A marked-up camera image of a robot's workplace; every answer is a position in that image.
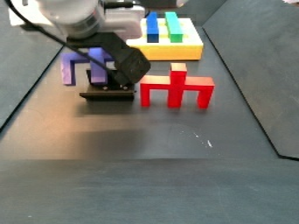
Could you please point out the green bar block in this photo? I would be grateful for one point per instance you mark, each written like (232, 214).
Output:
(172, 23)

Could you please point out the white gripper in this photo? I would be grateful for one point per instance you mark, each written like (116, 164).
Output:
(122, 21)

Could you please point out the black angled fixture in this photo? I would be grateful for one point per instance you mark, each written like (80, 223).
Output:
(109, 91)

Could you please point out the blue bar block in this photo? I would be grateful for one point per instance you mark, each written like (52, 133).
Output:
(152, 28)

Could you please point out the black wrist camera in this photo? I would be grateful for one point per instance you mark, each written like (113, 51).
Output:
(130, 63)

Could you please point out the red three-pronged block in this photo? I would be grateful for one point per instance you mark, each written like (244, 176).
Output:
(176, 82)

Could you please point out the purple three-pronged block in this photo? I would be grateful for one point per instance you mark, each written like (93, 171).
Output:
(70, 58)

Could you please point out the yellow slotted board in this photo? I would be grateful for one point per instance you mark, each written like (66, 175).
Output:
(164, 50)

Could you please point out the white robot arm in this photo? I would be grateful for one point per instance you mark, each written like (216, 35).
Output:
(80, 18)

